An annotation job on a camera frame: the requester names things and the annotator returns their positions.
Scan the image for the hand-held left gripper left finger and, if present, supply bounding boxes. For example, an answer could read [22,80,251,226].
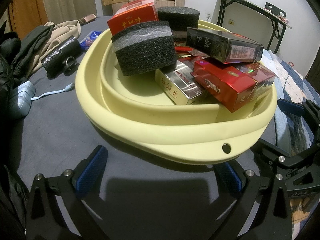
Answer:
[26,144,109,240]

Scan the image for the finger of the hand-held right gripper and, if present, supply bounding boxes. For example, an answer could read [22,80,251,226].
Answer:
[250,140,320,177]
[277,98,320,141]

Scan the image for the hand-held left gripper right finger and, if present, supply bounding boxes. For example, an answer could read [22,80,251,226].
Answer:
[209,160,293,240]

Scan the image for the red box with gold emblem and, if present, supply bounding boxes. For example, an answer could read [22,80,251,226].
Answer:
[194,58,277,113]

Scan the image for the yellow plastic basin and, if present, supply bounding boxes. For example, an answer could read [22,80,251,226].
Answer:
[75,19,277,166]

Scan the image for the red Diamond box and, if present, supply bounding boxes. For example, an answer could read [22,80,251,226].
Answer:
[186,27,265,64]

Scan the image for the red and silver carton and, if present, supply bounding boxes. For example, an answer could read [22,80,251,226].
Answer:
[154,56,209,105]

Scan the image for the slim red box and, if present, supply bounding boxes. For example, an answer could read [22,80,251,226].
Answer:
[174,45,200,57]

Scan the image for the black grey-layered foam cylinder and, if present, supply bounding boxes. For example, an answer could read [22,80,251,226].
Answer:
[111,20,178,77]

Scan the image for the black foam disc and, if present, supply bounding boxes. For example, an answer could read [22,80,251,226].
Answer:
[157,6,201,42]

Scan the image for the red and white carton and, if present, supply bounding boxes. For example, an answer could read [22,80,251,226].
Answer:
[107,0,160,36]

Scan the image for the blue checkered blanket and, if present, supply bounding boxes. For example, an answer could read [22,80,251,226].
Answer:
[260,49,320,233]

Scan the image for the black chair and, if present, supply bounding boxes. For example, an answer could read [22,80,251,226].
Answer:
[264,2,287,18]

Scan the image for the light blue ribbed device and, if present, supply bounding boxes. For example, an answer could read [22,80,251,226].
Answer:
[9,81,37,120]

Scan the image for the black folding table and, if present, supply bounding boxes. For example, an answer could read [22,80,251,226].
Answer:
[213,0,292,55]

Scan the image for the blue packet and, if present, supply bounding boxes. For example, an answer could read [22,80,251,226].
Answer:
[80,30,103,50]

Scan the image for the black garment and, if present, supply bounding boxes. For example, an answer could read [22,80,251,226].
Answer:
[0,31,22,110]

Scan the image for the dark green garment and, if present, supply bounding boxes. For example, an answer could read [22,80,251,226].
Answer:
[11,25,55,76]

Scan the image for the beige garment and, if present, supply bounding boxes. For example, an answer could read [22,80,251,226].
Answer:
[32,21,83,73]

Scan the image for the small brown box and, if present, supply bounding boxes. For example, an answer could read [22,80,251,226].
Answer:
[78,14,97,26]

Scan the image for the orange wooden panel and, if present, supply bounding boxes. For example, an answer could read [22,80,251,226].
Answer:
[7,0,48,39]

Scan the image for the light blue charging cable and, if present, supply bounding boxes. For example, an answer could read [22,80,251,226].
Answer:
[31,83,76,101]

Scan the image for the black pouch with ring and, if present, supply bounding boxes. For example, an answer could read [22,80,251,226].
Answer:
[41,36,82,78]

